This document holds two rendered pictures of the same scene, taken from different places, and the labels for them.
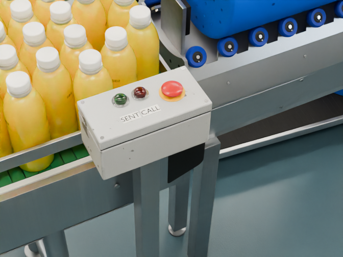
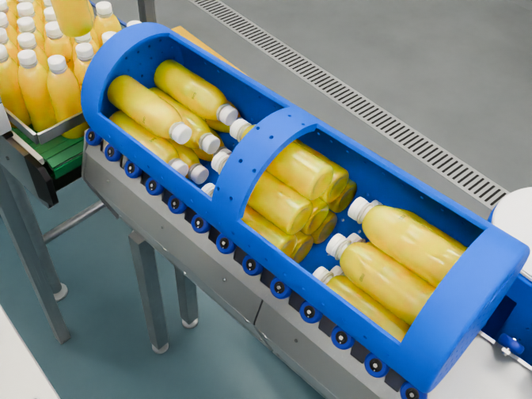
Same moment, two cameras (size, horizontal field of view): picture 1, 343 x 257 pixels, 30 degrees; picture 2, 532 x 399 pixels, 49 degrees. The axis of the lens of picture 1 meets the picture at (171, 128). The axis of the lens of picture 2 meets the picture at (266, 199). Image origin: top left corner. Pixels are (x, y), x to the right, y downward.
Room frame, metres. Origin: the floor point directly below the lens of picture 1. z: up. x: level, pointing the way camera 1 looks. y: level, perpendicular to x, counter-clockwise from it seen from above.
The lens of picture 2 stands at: (0.99, -1.14, 1.88)
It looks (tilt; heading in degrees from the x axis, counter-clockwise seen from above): 47 degrees down; 68
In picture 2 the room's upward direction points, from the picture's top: 4 degrees clockwise
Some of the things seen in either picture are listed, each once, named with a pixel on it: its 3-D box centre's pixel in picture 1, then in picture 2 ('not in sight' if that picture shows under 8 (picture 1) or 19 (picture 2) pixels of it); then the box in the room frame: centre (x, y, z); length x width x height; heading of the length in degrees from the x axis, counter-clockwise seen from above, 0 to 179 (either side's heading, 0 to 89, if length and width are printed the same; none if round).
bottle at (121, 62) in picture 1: (118, 78); (38, 93); (0.87, 0.10, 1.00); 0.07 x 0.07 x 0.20
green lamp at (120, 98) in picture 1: (120, 98); not in sight; (0.72, 0.08, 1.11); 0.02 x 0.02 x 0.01
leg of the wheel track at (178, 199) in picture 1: (179, 174); (184, 272); (1.16, -0.03, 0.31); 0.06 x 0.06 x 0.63; 28
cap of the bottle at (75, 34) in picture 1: (74, 34); (26, 39); (0.88, 0.18, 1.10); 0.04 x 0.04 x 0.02
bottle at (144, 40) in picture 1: (141, 56); (66, 99); (0.94, 0.06, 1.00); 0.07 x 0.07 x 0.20
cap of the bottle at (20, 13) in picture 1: (21, 8); (52, 13); (0.94, 0.29, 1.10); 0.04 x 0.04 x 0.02
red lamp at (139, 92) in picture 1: (140, 92); not in sight; (0.73, 0.05, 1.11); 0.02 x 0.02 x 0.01
